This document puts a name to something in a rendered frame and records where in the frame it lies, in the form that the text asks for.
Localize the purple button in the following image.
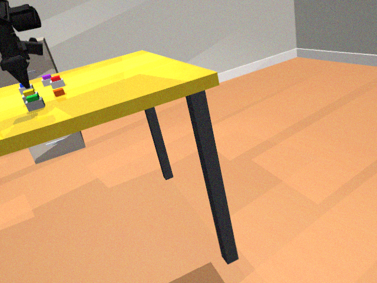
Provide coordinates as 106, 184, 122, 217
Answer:
41, 74, 52, 87

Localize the blue button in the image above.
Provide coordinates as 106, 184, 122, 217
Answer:
19, 83, 34, 95

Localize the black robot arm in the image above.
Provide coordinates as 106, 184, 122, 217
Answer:
0, 0, 43, 56

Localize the red button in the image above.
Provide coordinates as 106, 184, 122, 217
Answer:
50, 76, 65, 89

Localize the orange block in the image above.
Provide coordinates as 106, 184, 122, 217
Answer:
53, 88, 65, 97

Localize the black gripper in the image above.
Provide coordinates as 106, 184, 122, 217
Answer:
0, 33, 31, 89

